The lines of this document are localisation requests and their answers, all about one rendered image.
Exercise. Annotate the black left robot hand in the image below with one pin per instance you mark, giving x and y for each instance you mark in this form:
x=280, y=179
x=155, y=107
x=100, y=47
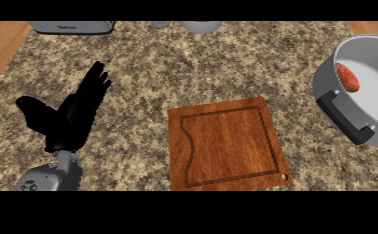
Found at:
x=74, y=118

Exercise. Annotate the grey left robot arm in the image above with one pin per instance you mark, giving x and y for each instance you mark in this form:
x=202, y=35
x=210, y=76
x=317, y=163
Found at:
x=49, y=174

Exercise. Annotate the brown wooden cutting board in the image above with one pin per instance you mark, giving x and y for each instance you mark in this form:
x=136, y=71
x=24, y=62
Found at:
x=229, y=144

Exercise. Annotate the orange sweet potato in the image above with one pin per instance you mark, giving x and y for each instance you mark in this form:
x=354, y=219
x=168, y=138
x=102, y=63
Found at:
x=347, y=77

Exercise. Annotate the small grey round object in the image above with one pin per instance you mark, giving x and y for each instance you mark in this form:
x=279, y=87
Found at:
x=158, y=24

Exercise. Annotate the grey rounded container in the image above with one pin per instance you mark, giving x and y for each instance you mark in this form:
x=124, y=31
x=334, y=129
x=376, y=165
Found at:
x=201, y=26

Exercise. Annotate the grey toaster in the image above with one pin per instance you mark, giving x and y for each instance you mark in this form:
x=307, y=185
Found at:
x=71, y=27

